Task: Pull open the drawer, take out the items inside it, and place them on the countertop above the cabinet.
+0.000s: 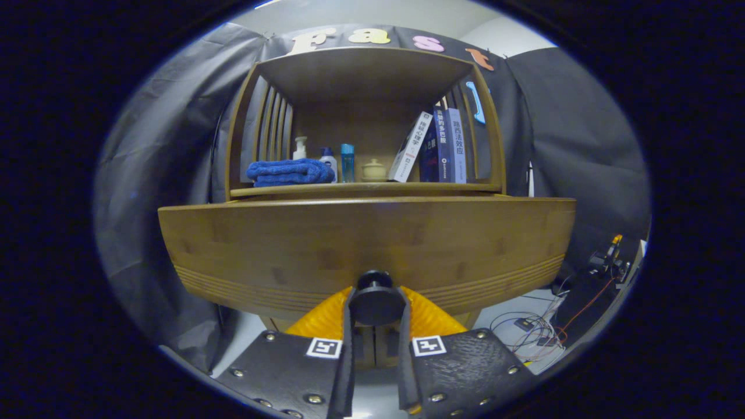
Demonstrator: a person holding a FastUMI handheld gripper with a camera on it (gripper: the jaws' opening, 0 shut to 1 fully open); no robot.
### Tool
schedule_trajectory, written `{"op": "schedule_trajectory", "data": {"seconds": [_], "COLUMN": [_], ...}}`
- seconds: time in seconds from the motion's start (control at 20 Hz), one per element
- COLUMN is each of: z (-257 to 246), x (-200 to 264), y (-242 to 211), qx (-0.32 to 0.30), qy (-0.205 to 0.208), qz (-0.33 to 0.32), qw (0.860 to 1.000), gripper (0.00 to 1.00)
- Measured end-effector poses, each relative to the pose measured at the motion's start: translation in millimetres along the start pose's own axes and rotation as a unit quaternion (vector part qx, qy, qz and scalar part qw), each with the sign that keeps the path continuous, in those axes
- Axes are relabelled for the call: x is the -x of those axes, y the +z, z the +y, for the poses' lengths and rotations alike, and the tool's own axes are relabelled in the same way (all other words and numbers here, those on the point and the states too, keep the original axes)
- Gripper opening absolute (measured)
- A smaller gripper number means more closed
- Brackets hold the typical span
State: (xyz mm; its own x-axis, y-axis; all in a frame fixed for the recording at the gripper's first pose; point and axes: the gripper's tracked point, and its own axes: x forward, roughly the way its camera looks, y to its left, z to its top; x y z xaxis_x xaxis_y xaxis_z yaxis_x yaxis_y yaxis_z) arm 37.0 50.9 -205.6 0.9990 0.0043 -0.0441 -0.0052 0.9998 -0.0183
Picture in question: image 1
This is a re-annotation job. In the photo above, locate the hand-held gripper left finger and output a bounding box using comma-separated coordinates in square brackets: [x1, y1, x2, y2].
[215, 285, 356, 419]

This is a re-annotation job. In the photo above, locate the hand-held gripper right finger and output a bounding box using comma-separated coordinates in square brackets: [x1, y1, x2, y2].
[398, 285, 539, 417]

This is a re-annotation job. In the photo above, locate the wooden drawer with black knob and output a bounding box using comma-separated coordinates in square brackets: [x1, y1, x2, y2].
[157, 196, 577, 328]

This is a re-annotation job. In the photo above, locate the wooden cabinet door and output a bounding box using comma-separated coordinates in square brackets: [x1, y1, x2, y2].
[354, 326, 378, 368]
[375, 326, 402, 368]

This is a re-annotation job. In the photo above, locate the wooden countertop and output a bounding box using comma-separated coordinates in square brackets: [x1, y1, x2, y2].
[230, 182, 502, 200]

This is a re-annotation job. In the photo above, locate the wooden cabinet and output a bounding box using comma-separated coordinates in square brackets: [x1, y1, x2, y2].
[224, 47, 507, 368]

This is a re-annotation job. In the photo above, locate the beige lidded tea cup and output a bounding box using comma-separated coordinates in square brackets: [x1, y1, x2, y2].
[361, 158, 388, 183]

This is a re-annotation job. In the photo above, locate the folded blue towel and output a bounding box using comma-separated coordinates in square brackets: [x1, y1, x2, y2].
[246, 158, 336, 188]

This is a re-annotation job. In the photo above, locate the white bottle with blue cap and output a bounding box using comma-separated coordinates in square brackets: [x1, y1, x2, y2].
[319, 147, 339, 183]

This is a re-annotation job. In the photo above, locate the dark blue book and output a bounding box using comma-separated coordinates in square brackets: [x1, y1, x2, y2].
[419, 106, 452, 183]

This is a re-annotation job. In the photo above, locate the white book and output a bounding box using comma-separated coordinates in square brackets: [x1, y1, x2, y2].
[388, 111, 434, 183]

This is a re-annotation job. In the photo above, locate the pale blue book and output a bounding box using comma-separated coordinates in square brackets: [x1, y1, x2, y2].
[445, 108, 467, 184]

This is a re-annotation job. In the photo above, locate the black device with orange tip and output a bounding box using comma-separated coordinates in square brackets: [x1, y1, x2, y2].
[588, 233, 632, 286]

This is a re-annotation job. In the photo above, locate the black backdrop cloth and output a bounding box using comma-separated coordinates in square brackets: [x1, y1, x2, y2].
[93, 23, 651, 373]

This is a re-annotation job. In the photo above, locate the red cable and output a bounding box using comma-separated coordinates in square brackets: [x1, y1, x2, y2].
[556, 278, 616, 344]

